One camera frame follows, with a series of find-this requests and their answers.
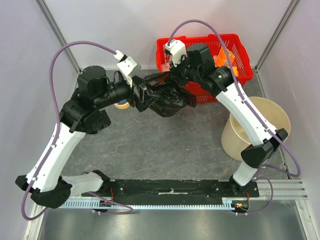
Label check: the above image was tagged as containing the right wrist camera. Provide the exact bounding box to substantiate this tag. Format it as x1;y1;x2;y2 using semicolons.
164;39;187;67

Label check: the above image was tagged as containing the pink pouch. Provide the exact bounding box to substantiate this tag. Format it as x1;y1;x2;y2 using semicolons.
161;62;171;74

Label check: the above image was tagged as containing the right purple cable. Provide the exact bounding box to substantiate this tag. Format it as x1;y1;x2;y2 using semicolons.
167;19;302;217

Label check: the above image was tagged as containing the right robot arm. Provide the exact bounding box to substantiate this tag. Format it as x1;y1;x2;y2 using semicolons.
164;40;289;197

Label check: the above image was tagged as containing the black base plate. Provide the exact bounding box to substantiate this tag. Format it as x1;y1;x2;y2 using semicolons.
96;179;260;206

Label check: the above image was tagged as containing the black trash bag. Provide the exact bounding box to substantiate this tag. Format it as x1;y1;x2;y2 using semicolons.
143;71;197;118
83;110;111;134

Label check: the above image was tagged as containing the orange carton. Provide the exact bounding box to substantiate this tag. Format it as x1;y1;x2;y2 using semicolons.
214;46;236;67

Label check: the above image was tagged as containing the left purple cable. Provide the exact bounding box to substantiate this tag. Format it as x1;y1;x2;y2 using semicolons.
20;40;135;221

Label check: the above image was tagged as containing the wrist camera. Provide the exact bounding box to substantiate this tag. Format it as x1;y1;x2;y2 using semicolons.
164;39;187;67
114;50;141;88

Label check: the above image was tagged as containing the masking tape roll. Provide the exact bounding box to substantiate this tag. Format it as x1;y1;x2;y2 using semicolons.
114;99;130;110

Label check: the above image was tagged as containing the slotted cable duct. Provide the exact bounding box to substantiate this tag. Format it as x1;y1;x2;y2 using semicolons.
59;197;249;211

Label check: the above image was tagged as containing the purple cable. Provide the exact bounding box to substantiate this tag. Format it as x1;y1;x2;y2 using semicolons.
167;19;302;217
20;40;135;221

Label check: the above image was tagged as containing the beige trash bin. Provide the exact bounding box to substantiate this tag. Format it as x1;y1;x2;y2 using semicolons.
221;96;291;162

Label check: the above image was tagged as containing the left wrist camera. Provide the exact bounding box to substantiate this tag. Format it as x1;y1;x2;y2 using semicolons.
114;50;141;88

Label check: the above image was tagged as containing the red plastic basket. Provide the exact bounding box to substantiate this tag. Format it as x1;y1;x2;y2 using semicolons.
155;33;254;104

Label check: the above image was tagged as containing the yellow snack box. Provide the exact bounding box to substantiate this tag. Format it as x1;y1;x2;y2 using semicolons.
231;66;238;77

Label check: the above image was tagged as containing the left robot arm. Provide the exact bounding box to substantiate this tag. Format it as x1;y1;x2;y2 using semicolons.
15;65;158;209

